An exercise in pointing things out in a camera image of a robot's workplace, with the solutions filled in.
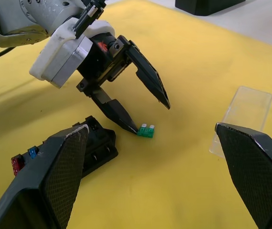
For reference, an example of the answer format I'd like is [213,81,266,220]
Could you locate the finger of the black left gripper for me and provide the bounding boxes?
[119,35,171,110]
[88,85,139,136]

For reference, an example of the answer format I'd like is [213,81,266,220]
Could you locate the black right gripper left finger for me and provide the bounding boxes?
[0,124,90,229]

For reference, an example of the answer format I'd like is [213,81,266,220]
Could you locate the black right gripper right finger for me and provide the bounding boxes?
[214,122,272,229]

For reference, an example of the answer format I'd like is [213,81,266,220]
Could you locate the small green fuse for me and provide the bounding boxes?
[137,123,156,139]

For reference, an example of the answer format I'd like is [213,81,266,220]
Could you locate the small blue fuse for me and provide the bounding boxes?
[28,147,39,161]

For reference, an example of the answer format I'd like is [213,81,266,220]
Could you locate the small red fuse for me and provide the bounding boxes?
[11,156,25,177]

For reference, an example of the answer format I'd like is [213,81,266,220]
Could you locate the black fuse box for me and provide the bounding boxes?
[11,115,119,178]

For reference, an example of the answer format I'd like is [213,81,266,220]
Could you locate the clear plastic fuse box cover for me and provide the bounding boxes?
[208,85,272,158]

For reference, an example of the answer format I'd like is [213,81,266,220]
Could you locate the yellow table mat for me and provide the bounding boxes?
[0,0,272,229]

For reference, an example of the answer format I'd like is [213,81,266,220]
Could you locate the black block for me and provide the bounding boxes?
[175,0,246,17]

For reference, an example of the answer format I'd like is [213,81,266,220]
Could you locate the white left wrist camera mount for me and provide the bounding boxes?
[29,19,115,89]

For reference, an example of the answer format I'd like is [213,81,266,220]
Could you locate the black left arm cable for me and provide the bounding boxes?
[0,0,107,63]

